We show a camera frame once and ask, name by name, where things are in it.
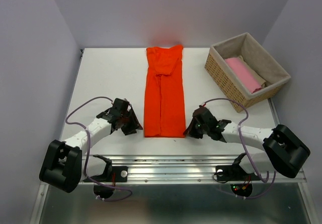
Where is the aluminium mounting rail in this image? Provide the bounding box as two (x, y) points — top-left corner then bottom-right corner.
(41, 155), (307, 184)

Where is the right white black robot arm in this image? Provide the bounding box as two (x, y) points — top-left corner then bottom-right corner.
(184, 106), (310, 182)

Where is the wicker basket with liner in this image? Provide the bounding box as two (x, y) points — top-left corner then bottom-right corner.
(205, 33), (291, 112)

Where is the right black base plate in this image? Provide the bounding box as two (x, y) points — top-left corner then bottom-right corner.
(215, 165), (260, 182)

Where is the orange t shirt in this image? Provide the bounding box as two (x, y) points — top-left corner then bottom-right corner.
(143, 45), (186, 138)

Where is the pink rolled t shirt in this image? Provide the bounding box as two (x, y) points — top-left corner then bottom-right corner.
(225, 57), (262, 94)

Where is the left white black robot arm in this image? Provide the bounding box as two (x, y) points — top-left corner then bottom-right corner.
(39, 98), (143, 200)

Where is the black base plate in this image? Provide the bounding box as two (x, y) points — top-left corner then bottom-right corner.
(215, 165), (260, 182)
(90, 166), (128, 183)

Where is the beige rolled t shirt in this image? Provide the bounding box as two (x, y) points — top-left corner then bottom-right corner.
(238, 55), (266, 88)

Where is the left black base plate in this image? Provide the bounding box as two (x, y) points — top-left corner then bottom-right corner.
(90, 166), (128, 183)

